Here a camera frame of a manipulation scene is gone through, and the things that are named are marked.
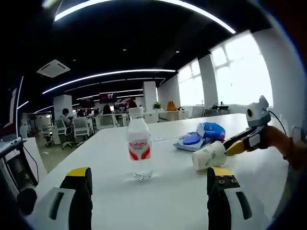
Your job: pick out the orange bag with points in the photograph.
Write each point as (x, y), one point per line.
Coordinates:
(171, 106)

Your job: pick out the white office desk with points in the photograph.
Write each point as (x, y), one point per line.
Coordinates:
(33, 155)

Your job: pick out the narrow bright window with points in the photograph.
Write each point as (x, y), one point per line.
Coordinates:
(192, 88)

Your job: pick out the long curved ceiling light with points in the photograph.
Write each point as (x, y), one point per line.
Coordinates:
(108, 74)

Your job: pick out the teal and black object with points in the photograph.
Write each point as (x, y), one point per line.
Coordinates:
(220, 106)

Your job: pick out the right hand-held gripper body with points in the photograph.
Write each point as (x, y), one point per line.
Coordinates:
(260, 115)

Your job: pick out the person's right hand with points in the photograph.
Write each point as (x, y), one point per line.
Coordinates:
(275, 139)

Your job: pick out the white paper cup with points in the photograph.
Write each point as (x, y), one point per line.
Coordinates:
(208, 155)

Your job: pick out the blue tissue pack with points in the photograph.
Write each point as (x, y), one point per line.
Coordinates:
(212, 130)

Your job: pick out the wet wipes pack blue lid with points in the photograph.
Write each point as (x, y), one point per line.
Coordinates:
(188, 142)

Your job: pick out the clear plastic water bottle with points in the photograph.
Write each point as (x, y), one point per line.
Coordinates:
(139, 143)

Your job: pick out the white table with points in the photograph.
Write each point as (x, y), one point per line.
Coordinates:
(156, 198)

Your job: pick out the wall screen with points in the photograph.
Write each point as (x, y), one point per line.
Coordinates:
(108, 97)

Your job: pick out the ceiling air conditioner vent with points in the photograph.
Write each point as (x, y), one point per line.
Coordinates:
(53, 69)

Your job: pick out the wide bright window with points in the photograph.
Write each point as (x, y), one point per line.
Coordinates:
(242, 76)

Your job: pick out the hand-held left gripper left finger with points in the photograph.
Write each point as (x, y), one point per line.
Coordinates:
(64, 208)

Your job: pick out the row of white office chairs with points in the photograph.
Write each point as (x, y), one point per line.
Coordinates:
(79, 127)

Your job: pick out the potted green plant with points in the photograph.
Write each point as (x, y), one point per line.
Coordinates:
(157, 106)

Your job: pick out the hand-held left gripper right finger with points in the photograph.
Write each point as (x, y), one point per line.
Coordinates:
(227, 208)

